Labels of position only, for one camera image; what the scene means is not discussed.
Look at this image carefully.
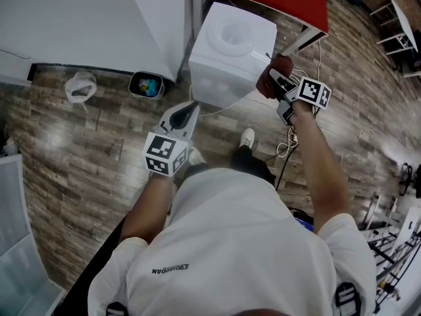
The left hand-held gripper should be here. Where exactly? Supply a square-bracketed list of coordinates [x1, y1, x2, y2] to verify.
[142, 100, 201, 177]

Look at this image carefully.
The smartphone with blue screen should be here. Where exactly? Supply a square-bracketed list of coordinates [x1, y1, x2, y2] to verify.
[293, 209, 315, 233]

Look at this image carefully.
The frosted glass partition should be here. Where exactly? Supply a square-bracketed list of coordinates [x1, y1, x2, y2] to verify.
[0, 153, 65, 316]

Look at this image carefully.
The person's left forearm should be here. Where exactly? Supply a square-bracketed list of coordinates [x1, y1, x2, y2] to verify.
[118, 172, 178, 243]

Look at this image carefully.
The white metal frame table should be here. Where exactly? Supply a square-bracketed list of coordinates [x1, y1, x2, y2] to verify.
[370, 0, 421, 78]

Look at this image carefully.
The grey trash bin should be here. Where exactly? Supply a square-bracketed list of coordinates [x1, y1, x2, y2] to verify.
[128, 71, 165, 101]

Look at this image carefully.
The brown cleaning cloth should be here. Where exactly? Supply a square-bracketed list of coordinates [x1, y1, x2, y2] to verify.
[255, 53, 295, 100]

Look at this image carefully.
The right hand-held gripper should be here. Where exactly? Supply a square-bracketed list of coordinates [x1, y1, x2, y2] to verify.
[270, 68, 332, 126]

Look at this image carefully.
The right black shoulder strap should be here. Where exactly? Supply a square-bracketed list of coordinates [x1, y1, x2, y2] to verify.
[334, 281, 362, 316]

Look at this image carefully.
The white extension cable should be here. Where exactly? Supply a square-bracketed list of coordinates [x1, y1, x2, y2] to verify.
[275, 39, 325, 159]

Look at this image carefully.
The person's white t-shirt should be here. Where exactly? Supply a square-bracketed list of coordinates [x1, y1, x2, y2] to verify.
[87, 168, 378, 316]

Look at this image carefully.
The person's right white shoe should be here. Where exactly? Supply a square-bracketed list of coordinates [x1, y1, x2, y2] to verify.
[239, 128, 256, 149]

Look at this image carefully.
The person's right forearm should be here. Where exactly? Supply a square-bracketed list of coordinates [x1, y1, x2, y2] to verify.
[289, 105, 351, 234]

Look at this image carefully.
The white plastic bag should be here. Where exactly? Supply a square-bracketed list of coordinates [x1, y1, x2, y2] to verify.
[64, 70, 98, 113]

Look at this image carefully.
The white water dispenser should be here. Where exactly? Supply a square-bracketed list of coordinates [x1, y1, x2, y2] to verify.
[188, 1, 278, 110]

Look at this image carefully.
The black cable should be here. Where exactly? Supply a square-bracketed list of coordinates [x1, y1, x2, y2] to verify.
[274, 143, 299, 192]

